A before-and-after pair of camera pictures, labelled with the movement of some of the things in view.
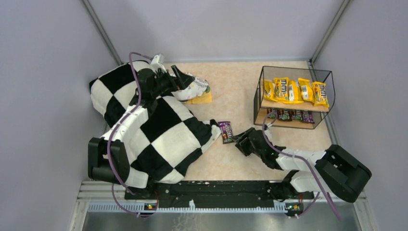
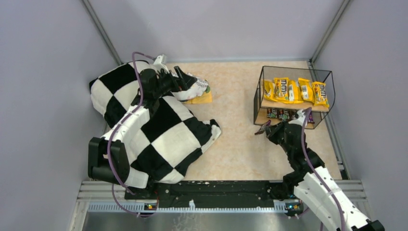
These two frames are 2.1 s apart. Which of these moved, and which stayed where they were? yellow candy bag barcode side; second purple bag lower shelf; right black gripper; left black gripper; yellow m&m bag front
Moved: right black gripper
Stayed: left black gripper; yellow candy bag barcode side; yellow m&m bag front; second purple bag lower shelf
